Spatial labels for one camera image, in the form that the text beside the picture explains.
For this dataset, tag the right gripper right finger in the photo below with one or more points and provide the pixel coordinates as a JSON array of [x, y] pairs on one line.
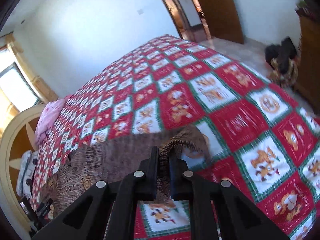
[[219, 210]]

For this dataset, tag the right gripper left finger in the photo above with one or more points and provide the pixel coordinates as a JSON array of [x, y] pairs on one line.
[[106, 211]]

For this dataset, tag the brown knitted sweater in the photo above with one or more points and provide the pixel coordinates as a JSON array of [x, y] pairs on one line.
[[114, 159]]

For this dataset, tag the grey patterned pillow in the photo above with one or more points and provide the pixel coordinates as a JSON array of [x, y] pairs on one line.
[[25, 176]]

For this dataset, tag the red patchwork bedspread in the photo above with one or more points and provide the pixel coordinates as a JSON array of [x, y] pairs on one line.
[[259, 138]]

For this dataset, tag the cream wooden headboard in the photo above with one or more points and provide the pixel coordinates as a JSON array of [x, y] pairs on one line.
[[18, 137]]

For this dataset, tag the pink pillow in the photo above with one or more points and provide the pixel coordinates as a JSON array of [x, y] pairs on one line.
[[47, 118]]

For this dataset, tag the yellow curtain right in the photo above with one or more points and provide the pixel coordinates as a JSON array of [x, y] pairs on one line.
[[39, 86]]

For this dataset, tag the window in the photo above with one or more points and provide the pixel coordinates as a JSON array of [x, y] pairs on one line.
[[14, 85]]

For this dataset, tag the wooden dresser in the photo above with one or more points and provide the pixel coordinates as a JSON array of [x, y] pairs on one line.
[[308, 70]]

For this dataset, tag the black bag on floor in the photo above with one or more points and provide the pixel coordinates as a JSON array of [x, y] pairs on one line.
[[282, 54]]

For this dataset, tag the brown wooden door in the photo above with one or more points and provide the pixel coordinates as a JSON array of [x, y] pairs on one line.
[[222, 19]]

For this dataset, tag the wall light switch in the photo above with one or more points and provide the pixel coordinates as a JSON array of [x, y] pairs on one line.
[[140, 11]]

